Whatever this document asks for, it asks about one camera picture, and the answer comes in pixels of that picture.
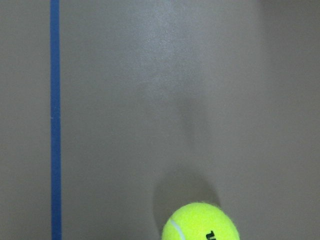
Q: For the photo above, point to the yellow Wilson tennis ball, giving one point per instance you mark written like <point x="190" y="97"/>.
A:
<point x="199" y="221"/>

